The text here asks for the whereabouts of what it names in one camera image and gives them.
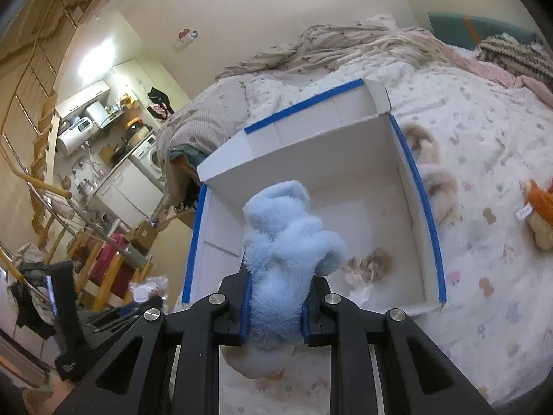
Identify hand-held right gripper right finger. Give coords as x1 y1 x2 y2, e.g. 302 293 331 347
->
302 279 497 415

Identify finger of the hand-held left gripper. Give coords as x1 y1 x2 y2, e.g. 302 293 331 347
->
47 261 85 351
86 297 165 333

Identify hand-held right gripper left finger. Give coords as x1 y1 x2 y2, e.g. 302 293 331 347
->
56 270 253 415

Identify white sock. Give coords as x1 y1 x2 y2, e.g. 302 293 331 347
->
349 284 373 308

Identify small clear plastic packet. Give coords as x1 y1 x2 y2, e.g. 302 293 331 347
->
343 257 374 286

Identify light blue fluffy sock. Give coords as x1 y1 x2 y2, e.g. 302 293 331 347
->
242 180 348 351

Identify beige lace sock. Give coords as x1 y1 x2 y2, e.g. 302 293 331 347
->
363 248 395 284

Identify blue cardboard box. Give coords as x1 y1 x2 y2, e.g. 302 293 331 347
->
181 79 448 318

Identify clear plastic bag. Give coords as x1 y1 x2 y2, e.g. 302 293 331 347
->
127 274 171 303

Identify white plush with black stripe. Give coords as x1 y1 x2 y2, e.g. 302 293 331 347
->
220 346 289 381

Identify pile of clothes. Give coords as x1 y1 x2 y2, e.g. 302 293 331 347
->
0 242 57 338

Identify magenta fabric bag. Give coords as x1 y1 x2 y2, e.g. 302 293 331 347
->
88 233 130 299

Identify cardboard box on floor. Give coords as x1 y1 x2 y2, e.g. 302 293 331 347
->
130 220 160 256

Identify white lower kitchen cabinets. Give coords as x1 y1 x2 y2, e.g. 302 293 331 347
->
93 162 167 230

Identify black white patterned cloth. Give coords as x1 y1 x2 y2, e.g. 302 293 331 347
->
166 182 201 221

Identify white washing machine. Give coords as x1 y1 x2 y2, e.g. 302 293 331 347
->
129 134 167 182

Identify white water heater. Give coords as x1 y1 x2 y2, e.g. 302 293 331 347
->
56 123 93 156

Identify wooden staircase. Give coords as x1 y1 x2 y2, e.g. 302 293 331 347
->
0 0 126 251

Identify white cylindrical appliance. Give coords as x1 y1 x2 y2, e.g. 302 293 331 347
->
84 103 109 128

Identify white upper kitchen cabinet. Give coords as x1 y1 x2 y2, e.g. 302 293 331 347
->
55 79 111 117

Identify dark hanging clothing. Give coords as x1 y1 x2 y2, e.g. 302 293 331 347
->
148 87 174 113

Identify orange shrimp sushi plush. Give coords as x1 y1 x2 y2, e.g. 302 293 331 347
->
519 179 553 251

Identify beige patterned quilt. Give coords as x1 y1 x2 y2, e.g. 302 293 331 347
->
158 14 437 169

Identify pink blanket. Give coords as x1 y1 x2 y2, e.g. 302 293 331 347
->
406 26 553 109

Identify teal headboard cushion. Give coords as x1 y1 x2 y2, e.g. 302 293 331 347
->
428 12 543 50

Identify striped knit blanket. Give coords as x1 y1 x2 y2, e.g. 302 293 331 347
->
477 34 553 91

